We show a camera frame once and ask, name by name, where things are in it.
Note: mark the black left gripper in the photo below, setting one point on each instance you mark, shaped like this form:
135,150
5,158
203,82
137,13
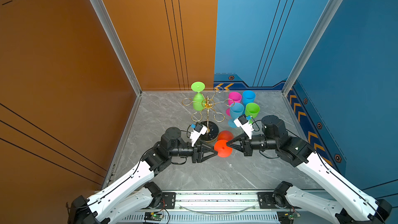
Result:
197,155

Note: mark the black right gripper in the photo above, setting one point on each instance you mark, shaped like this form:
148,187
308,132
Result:
245,142

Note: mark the red wine glass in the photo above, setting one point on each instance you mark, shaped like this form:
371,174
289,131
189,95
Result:
221,145

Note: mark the blue wine glass front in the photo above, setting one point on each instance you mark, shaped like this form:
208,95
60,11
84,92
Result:
235,111

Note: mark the blue wine glass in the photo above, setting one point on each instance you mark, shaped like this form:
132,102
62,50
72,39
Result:
235,111
248,96

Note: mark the green wine glass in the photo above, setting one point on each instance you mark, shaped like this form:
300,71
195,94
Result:
252,110
197,100

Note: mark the pink wine glass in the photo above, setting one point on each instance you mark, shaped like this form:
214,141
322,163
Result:
234,102

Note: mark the green wine glass back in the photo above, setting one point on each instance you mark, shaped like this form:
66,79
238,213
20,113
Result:
197,100

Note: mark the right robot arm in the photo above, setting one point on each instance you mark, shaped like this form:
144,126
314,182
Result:
350,205

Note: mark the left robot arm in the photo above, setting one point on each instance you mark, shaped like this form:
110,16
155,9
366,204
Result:
135,190

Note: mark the gold wine glass rack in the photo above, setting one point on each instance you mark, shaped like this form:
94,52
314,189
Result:
208,116

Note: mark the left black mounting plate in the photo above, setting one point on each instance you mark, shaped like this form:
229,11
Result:
166,200

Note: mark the black mounting plate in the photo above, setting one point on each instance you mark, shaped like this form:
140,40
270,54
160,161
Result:
267,200
166,200

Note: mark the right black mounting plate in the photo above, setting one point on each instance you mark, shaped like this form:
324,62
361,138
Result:
267,200

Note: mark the left green circuit board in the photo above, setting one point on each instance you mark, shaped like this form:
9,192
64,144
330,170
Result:
152,218

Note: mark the green circuit board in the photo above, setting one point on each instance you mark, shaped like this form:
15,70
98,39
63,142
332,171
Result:
152,218
287,218

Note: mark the right green circuit board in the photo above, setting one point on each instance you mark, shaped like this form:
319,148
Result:
287,218

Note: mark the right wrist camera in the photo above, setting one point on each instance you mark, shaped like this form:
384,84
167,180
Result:
244,122

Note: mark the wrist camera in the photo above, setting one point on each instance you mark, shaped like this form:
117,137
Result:
244,122
195,131

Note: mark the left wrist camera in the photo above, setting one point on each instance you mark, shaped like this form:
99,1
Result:
195,131

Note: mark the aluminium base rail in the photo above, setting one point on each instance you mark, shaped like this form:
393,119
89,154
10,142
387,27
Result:
222,207

